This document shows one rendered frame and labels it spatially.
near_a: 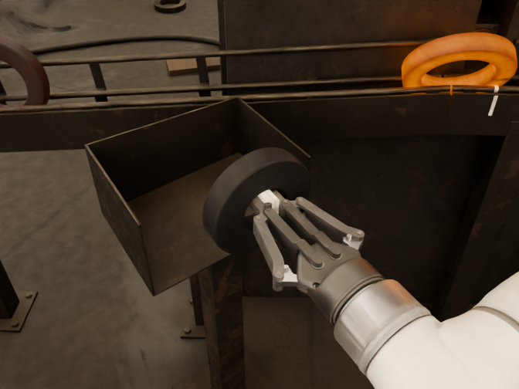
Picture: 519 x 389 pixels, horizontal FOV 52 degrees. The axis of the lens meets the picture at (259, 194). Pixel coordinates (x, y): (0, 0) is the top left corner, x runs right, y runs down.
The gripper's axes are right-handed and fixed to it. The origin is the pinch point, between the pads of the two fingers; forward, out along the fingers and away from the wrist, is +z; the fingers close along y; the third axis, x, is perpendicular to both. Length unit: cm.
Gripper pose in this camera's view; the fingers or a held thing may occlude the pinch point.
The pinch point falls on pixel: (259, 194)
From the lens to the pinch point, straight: 68.2
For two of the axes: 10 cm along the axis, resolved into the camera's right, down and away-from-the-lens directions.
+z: -5.4, -5.8, 6.1
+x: 0.3, -7.3, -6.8
